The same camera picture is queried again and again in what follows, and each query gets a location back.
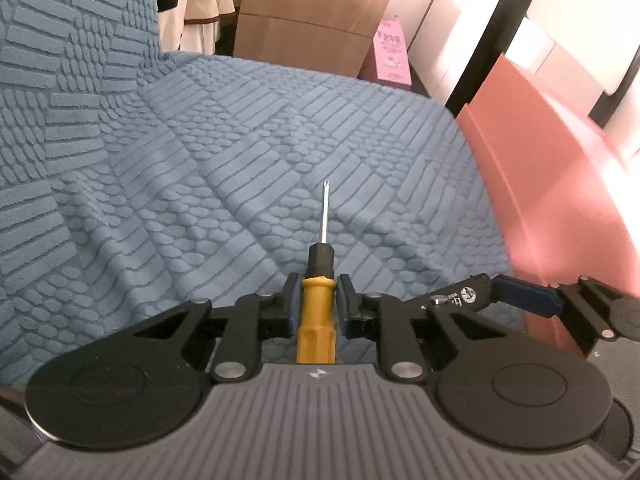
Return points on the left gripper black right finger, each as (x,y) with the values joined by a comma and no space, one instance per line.
(491,382)

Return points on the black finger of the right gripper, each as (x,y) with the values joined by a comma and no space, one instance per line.
(592,311)
(480,291)

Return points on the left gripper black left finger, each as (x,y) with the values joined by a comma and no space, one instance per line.
(144,382)

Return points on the yellow black screwdriver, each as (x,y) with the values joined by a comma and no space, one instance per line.
(316,335)

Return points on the orange cardboard storage box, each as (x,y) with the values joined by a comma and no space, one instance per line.
(566,204)

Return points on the blue textured sofa cover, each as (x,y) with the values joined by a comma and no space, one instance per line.
(133,179)

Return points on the pink paper box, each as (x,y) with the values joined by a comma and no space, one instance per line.
(390,54)

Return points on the black floor lamp pole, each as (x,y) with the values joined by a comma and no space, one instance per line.
(497,37)

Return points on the wooden drawer cabinet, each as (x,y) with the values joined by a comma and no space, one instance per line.
(329,36)

